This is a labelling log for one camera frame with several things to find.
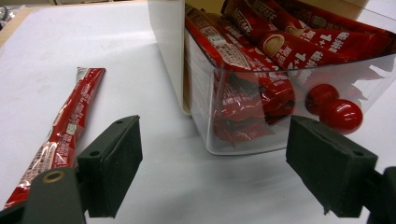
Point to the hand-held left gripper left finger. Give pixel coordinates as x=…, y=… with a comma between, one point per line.
x=109, y=174

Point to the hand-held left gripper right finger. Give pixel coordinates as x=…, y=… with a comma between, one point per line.
x=330, y=168

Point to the single red coffee stick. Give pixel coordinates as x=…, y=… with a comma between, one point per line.
x=68, y=124

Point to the pile of red coffee sachets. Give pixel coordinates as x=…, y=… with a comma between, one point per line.
x=295, y=49

